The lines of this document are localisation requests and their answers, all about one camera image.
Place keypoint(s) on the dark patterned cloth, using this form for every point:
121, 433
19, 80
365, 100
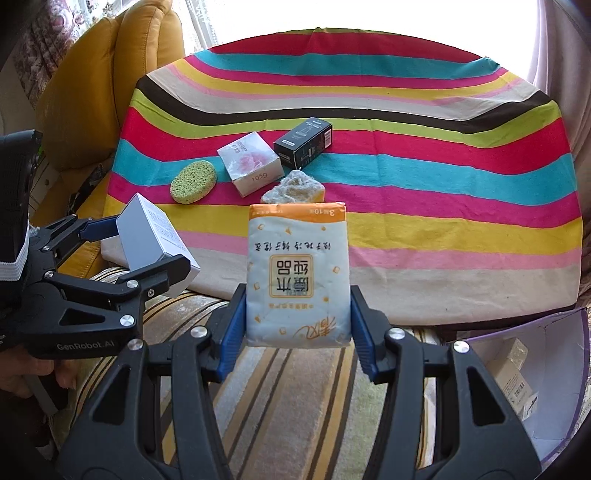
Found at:
87, 181

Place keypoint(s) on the pale patterned curtain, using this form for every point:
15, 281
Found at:
561, 83

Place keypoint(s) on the beige striped plush cushion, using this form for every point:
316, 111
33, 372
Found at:
300, 406

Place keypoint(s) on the orange and white tissue packet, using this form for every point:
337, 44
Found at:
298, 277

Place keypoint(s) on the rainbow striped cloth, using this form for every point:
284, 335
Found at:
369, 138

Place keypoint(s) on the purple and white cardboard box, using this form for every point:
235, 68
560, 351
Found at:
554, 369

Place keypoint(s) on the small black box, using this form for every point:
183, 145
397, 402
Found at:
302, 143

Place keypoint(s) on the white box with pink print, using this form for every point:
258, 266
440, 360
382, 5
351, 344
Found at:
249, 164

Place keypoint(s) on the yellow leather sofa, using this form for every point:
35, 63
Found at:
92, 92

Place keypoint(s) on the green round sponge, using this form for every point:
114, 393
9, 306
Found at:
194, 181

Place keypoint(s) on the floral patterned curtain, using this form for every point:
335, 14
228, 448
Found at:
46, 37

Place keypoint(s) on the grey and white box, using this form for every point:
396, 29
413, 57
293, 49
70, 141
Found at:
152, 235

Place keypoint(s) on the cream box with text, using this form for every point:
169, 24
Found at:
508, 383

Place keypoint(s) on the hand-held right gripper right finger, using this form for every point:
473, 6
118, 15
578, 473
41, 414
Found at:
362, 337

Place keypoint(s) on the person's left hand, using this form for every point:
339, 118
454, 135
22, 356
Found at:
27, 374

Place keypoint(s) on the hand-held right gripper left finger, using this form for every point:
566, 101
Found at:
231, 337

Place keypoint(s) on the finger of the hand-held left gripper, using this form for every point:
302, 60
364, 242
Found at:
92, 318
99, 229

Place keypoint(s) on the yellow sponge with white scrub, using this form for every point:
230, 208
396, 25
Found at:
295, 187

